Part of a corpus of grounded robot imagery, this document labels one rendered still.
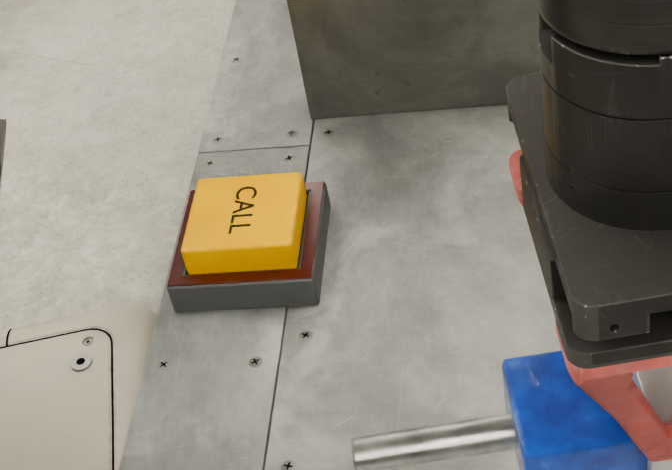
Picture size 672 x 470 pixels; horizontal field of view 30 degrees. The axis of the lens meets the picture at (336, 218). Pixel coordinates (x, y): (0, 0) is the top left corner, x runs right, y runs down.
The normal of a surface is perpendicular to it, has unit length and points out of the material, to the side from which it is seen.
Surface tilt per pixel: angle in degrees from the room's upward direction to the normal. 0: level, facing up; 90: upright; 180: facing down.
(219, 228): 0
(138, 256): 0
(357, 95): 90
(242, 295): 90
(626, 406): 111
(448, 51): 90
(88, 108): 0
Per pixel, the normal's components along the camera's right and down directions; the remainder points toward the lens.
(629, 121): -0.31, 0.67
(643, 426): 0.10, 0.77
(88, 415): -0.15, -0.74
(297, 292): -0.07, 0.66
